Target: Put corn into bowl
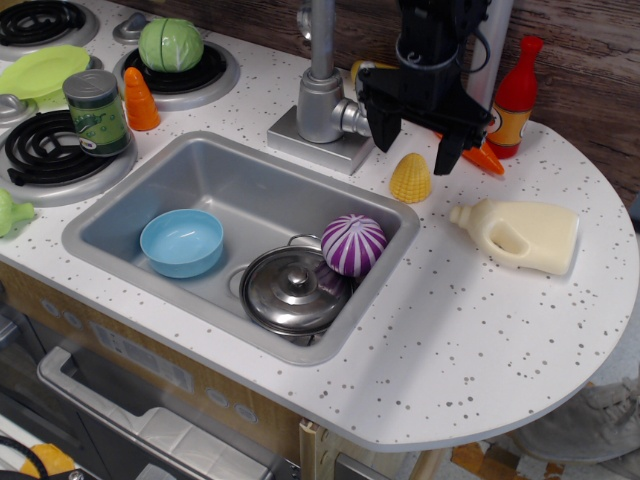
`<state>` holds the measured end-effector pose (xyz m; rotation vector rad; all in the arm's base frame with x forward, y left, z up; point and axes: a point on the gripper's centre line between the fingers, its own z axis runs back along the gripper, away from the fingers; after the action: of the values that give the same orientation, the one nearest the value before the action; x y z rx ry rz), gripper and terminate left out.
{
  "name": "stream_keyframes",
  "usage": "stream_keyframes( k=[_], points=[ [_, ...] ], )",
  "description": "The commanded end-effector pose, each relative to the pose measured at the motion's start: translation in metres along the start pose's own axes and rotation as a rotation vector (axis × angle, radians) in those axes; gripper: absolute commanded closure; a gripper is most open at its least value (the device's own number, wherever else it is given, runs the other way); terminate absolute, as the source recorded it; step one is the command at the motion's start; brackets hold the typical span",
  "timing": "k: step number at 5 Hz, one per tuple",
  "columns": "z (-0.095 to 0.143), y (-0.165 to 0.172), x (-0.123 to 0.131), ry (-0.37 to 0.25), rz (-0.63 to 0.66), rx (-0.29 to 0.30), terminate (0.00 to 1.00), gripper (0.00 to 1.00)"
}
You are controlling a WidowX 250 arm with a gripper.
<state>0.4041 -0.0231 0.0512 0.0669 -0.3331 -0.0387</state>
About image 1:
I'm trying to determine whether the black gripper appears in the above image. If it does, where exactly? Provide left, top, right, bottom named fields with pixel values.
left=356, top=29, right=490, bottom=176

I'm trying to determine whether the yellow toy corn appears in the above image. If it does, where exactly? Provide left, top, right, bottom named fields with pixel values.
left=389, top=153, right=431, bottom=204

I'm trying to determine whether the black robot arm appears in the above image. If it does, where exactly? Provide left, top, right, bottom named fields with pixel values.
left=357, top=1, right=490, bottom=175

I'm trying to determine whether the light blue bowl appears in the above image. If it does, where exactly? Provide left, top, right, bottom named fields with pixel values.
left=139, top=209, right=224, bottom=279

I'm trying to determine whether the orange toy carrot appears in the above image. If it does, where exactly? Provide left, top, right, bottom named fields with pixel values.
left=460, top=142, right=505, bottom=175

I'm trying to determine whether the grey vertical pole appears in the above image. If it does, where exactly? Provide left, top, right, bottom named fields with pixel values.
left=466, top=0, right=514, bottom=110

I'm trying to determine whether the yellow toy bottle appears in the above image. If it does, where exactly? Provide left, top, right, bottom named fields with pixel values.
left=350, top=60, right=396, bottom=84

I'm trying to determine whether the silver toy faucet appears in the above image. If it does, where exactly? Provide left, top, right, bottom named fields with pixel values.
left=267, top=0, right=374, bottom=175

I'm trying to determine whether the red toy ketchup bottle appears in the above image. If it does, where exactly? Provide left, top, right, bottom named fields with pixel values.
left=486, top=36, right=544, bottom=159

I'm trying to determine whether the purple striped toy onion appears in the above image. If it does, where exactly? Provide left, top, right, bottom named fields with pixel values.
left=321, top=214, right=388, bottom=277

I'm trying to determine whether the cream toy detergent bottle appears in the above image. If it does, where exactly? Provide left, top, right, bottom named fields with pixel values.
left=449, top=199, right=579, bottom=275

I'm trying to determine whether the steel pot with lid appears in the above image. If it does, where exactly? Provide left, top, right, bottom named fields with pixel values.
left=239, top=234, right=356, bottom=347

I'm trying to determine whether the back right stove burner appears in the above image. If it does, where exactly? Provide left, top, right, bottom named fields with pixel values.
left=112, top=41, right=240, bottom=112

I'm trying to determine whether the stove burner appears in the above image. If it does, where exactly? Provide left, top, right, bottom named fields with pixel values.
left=1, top=110, right=138, bottom=208
left=112, top=41, right=240, bottom=112
left=1, top=1, right=99, bottom=47

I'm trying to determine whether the green toy cabbage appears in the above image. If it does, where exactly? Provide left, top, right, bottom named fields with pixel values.
left=138, top=18, right=204, bottom=73

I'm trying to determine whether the orange carrot half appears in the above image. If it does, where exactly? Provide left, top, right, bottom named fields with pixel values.
left=124, top=67, right=160, bottom=131

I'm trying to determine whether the grey sink basin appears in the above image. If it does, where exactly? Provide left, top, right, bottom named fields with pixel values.
left=62, top=132, right=419, bottom=365

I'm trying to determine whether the grey stove knob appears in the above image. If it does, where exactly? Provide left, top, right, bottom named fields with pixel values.
left=0, top=94, right=38, bottom=128
left=112, top=12, right=149, bottom=45

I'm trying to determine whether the green toy can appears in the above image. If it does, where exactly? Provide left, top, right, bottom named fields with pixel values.
left=62, top=69, right=131, bottom=157

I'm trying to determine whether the grey cloth on floor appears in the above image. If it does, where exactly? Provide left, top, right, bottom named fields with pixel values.
left=512, top=379, right=639, bottom=463

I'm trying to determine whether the front left stove burner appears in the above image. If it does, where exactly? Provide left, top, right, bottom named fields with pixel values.
left=1, top=110, right=138, bottom=208

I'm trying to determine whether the light green plate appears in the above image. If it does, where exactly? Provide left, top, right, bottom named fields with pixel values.
left=1, top=45, right=90, bottom=99

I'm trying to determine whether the grey stove knob left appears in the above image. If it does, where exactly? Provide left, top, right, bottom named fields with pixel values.
left=0, top=94, right=38, bottom=128

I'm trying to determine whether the back left stove burner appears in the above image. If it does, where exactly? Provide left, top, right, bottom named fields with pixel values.
left=1, top=1, right=99, bottom=47

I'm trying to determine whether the light green toy vegetable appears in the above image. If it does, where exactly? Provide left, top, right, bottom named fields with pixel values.
left=0, top=189, right=35, bottom=237

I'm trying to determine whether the yellow object on floor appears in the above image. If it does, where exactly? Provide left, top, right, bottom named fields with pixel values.
left=19, top=444, right=76, bottom=478

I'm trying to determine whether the silver oven door handle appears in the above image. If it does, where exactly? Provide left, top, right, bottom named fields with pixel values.
left=37, top=347, right=300, bottom=479

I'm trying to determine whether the black cable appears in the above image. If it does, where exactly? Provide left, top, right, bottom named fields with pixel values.
left=0, top=434, right=56, bottom=480

